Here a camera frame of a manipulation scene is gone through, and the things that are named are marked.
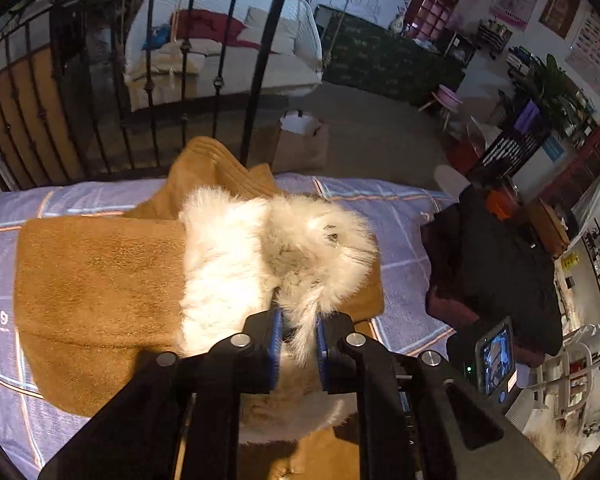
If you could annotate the white sofa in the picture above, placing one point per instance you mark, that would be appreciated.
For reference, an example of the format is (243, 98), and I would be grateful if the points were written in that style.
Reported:
(275, 55)

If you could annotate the brown suede fur-lined coat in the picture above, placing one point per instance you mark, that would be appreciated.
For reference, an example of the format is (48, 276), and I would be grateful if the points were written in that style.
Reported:
(105, 285)

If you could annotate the black slatted rack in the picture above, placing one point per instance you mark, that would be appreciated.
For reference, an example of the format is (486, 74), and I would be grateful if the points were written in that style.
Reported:
(512, 145)

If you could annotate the folded black maroon jacket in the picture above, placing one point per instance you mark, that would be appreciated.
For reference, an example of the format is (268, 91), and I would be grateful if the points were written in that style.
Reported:
(495, 270)

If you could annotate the black device with green light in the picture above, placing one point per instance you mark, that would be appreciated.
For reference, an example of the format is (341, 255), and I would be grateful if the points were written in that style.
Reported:
(462, 360)

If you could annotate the brown paper bag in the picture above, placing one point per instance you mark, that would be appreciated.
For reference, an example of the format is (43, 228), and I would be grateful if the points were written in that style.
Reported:
(300, 142)

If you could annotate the green potted plant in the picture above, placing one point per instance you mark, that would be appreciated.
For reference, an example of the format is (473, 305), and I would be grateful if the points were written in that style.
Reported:
(552, 87)

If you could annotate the black iron bed frame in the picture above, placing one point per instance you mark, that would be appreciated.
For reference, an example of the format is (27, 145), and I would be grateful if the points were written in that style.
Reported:
(150, 85)

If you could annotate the smartphone with lit screen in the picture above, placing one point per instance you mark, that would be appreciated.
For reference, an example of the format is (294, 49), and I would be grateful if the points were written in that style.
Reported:
(495, 357)

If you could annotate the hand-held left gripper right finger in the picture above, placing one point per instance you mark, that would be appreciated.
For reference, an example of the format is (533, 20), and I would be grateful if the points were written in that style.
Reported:
(322, 355)

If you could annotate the red phone booth cabinet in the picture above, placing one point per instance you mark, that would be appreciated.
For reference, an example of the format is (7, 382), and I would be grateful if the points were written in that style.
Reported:
(435, 2)

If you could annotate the pale wall poster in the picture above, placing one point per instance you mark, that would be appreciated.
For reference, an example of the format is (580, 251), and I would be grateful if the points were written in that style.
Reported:
(592, 55)

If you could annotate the blue plaid bedsheet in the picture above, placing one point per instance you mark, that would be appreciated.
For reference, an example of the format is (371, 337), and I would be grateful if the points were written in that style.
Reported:
(410, 240)

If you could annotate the red blanket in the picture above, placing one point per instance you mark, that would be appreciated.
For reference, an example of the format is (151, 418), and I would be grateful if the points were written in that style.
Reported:
(212, 27)

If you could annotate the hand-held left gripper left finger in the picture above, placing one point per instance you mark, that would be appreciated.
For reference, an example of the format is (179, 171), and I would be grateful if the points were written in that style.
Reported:
(276, 345)

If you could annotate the brown wall poster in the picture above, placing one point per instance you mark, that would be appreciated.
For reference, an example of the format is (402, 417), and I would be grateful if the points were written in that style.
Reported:
(560, 6)

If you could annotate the pink stool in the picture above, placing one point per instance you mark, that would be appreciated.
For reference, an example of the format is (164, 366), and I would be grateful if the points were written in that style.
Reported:
(447, 97)

